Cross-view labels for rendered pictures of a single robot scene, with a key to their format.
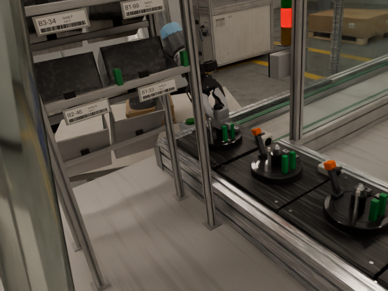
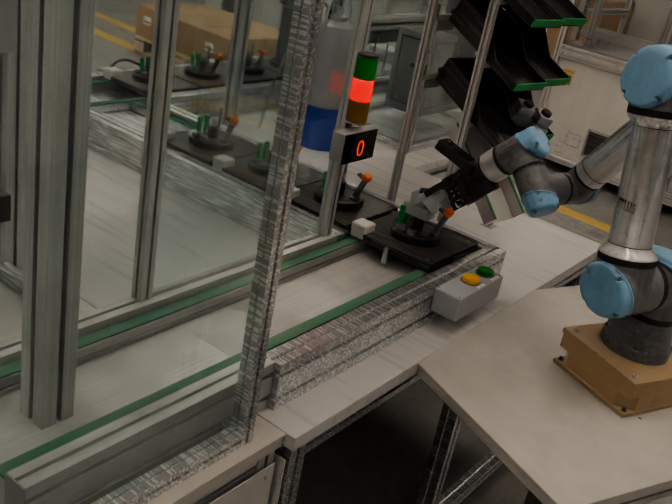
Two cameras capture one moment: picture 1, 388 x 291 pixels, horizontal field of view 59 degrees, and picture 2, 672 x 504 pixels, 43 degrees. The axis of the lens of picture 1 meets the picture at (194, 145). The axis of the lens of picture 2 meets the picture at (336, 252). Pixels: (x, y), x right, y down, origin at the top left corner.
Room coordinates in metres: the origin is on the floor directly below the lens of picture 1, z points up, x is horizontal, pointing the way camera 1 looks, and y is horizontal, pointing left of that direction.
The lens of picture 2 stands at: (2.70, -1.17, 1.79)
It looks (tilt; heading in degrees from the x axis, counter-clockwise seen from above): 24 degrees down; 153
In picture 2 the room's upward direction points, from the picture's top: 11 degrees clockwise
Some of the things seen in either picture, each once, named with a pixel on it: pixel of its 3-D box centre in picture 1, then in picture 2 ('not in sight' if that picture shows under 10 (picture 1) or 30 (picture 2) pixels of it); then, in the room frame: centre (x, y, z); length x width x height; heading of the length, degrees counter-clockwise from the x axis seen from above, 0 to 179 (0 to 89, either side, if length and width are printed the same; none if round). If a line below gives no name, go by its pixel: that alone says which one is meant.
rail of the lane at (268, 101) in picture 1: (253, 117); (400, 310); (1.29, -0.26, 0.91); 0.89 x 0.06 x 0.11; 119
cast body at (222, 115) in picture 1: (220, 116); (419, 201); (1.01, -0.10, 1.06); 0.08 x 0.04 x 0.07; 29
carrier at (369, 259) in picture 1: (358, 198); not in sight; (0.58, -0.34, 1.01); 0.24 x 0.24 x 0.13; 29
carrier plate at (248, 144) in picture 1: (221, 142); (414, 238); (1.02, -0.09, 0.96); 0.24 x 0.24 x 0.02; 29
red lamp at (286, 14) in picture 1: (290, 16); (361, 88); (1.01, -0.32, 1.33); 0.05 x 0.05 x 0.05
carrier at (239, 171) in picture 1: (276, 157); (340, 185); (0.80, -0.22, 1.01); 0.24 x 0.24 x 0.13; 29
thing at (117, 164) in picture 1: (149, 127); (604, 371); (1.48, 0.19, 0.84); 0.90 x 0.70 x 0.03; 96
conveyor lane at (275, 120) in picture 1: (290, 129); (332, 283); (1.14, -0.37, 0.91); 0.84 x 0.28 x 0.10; 119
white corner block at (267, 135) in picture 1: (263, 140); (362, 229); (0.98, -0.23, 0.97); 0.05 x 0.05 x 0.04; 29
